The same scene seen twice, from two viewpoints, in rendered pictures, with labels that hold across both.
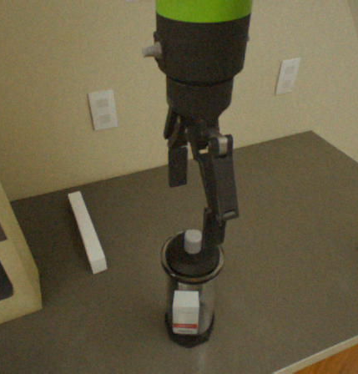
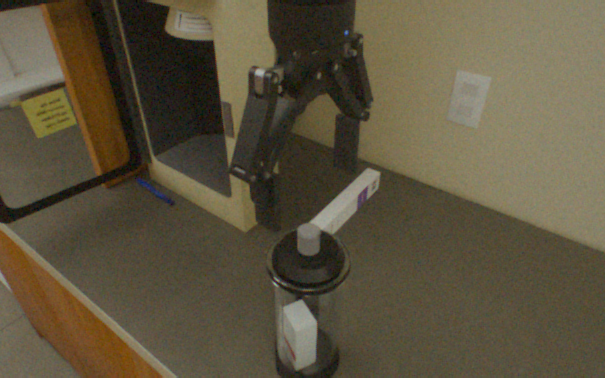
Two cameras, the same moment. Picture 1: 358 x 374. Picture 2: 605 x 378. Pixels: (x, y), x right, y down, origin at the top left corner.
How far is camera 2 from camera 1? 0.40 m
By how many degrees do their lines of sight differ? 46
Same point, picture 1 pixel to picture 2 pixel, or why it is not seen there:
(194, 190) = (510, 269)
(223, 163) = (256, 104)
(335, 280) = not seen: outside the picture
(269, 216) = not seen: outside the picture
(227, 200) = (243, 152)
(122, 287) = not seen: hidden behind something
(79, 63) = (465, 29)
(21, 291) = (235, 199)
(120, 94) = (500, 89)
